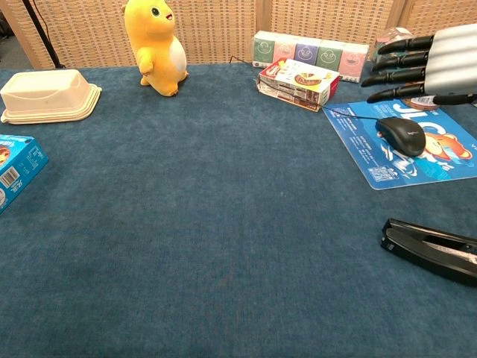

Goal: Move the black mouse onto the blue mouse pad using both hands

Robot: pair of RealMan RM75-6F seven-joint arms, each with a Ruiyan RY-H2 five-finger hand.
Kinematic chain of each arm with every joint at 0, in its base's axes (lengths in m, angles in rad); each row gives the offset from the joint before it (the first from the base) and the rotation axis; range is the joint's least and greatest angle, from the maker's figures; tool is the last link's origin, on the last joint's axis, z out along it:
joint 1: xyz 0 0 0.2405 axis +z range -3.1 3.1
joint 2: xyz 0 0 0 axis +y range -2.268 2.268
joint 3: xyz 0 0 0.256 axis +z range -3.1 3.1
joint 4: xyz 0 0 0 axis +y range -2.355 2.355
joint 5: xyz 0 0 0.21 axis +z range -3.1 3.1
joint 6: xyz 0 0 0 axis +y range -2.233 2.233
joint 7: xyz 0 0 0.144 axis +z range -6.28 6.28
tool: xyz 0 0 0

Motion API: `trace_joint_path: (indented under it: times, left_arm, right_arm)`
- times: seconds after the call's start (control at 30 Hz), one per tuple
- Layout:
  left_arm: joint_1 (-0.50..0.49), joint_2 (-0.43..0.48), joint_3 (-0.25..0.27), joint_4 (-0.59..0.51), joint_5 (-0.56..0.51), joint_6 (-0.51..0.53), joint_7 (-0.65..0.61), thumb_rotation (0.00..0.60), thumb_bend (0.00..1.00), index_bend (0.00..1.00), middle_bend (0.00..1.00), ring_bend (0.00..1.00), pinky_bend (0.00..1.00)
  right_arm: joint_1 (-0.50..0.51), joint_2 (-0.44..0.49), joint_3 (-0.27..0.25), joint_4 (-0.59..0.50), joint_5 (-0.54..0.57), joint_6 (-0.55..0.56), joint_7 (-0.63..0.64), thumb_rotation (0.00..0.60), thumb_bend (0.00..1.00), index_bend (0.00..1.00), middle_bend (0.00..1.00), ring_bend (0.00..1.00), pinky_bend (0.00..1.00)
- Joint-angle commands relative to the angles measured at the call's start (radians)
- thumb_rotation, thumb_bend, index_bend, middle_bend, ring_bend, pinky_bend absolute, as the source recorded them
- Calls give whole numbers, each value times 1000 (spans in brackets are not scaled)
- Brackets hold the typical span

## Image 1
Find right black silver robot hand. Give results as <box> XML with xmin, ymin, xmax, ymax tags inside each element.
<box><xmin>360</xmin><ymin>24</ymin><xmax>477</xmax><ymax>107</ymax></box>

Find black computer mouse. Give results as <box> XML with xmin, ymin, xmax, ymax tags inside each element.
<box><xmin>374</xmin><ymin>116</ymin><xmax>427</xmax><ymax>158</ymax></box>

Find blue printed mouse pad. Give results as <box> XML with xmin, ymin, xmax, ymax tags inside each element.
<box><xmin>321</xmin><ymin>97</ymin><xmax>477</xmax><ymax>191</ymax></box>

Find jar with brown contents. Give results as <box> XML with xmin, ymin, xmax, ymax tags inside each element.
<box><xmin>405</xmin><ymin>95</ymin><xmax>440</xmax><ymax>111</ymax></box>

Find clear jar of binder clips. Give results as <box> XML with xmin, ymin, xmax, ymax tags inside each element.
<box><xmin>374</xmin><ymin>27</ymin><xmax>429</xmax><ymax>72</ymax></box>

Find wrapped pastel tissue packs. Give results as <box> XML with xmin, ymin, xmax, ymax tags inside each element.
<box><xmin>252</xmin><ymin>31</ymin><xmax>370</xmax><ymax>84</ymax></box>

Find red white snack box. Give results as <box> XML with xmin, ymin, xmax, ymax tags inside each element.
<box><xmin>256</xmin><ymin>58</ymin><xmax>341</xmax><ymax>113</ymax></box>

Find black stapler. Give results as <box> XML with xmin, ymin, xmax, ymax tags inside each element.
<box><xmin>380</xmin><ymin>218</ymin><xmax>477</xmax><ymax>288</ymax></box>

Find wicker folding screen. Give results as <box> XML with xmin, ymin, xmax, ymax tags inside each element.
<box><xmin>0</xmin><ymin>0</ymin><xmax>477</xmax><ymax>70</ymax></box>

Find blue table cloth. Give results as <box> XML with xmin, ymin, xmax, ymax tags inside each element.
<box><xmin>0</xmin><ymin>61</ymin><xmax>477</xmax><ymax>358</ymax></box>

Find yellow plush toy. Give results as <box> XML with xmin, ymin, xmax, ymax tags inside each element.
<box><xmin>121</xmin><ymin>0</ymin><xmax>189</xmax><ymax>98</ymax></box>

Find beige plastic lunch box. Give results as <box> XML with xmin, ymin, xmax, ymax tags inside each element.
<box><xmin>0</xmin><ymin>69</ymin><xmax>103</xmax><ymax>125</ymax></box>

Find black tripod stand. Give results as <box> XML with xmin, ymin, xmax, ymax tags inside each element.
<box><xmin>21</xmin><ymin>0</ymin><xmax>66</xmax><ymax>70</ymax></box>

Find blue cookie box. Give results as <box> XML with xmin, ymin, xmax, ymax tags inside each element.
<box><xmin>0</xmin><ymin>134</ymin><xmax>50</xmax><ymax>216</ymax></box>

